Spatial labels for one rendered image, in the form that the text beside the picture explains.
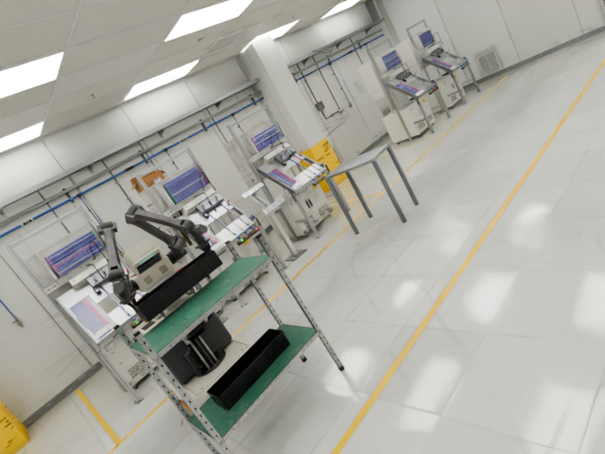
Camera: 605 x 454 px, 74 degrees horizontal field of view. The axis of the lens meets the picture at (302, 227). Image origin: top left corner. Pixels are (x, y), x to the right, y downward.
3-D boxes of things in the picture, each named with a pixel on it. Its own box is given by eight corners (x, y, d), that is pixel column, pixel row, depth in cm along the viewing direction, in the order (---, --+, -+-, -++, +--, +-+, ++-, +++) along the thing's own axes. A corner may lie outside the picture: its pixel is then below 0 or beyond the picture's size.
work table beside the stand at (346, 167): (405, 222, 443) (373, 158, 423) (356, 235, 491) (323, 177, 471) (419, 203, 474) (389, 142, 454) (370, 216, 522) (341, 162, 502)
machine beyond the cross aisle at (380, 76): (454, 115, 796) (413, 22, 749) (436, 131, 750) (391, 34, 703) (399, 135, 904) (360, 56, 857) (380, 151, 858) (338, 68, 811)
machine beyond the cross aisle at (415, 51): (483, 89, 876) (447, 4, 828) (467, 103, 830) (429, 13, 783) (429, 111, 983) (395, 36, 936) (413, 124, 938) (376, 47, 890)
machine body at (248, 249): (272, 269, 541) (248, 231, 525) (234, 303, 501) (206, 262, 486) (248, 271, 592) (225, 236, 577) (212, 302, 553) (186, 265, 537)
